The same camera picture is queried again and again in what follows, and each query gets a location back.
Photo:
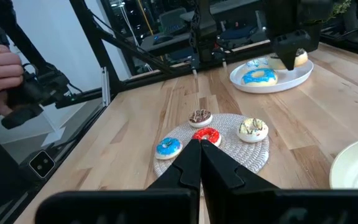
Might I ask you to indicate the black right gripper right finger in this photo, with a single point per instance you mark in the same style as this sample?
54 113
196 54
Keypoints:
244 205

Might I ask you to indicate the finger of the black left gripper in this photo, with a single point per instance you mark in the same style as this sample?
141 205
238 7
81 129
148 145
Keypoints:
291 46

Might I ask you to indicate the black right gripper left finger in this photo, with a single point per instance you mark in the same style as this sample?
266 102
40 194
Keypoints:
166 205

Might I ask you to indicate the large chocolate striped donut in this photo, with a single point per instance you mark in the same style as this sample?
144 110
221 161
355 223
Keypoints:
301 59

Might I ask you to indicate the large blue iced donut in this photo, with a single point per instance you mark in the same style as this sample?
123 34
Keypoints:
269 77

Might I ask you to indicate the large pale blue sprinkled donut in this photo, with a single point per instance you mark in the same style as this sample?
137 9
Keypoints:
253 64

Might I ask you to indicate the small blue sprinkled donut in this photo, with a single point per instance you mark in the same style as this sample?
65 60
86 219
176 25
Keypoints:
160 149

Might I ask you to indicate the small red sprinkled donut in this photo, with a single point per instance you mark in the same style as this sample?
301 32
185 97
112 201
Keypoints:
216 137

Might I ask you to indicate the small chocolate sprinkled donut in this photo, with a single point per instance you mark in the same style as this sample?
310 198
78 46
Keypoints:
205 119

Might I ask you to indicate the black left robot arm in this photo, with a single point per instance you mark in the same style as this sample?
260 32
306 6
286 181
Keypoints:
204 28

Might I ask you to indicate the white round plate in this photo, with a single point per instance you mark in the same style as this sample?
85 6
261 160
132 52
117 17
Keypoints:
291 81

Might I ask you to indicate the green potted plant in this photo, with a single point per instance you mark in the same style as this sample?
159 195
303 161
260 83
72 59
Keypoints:
340 7

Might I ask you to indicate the small white striped donut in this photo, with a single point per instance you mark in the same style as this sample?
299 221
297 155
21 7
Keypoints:
244 135

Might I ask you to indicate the round woven grey mat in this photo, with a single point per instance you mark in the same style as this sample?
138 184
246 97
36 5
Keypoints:
225 123

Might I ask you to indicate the dark grey desk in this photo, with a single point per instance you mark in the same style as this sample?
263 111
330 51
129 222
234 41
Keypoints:
179 42

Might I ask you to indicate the beige round plate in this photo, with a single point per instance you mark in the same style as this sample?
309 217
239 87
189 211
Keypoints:
356 168

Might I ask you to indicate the black computer mouse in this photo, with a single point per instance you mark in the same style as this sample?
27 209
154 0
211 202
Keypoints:
163 39

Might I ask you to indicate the silver metal bracket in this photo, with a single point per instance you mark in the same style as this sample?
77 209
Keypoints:
105 87

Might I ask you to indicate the black aluminium table frame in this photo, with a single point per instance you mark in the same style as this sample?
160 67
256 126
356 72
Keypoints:
89 28

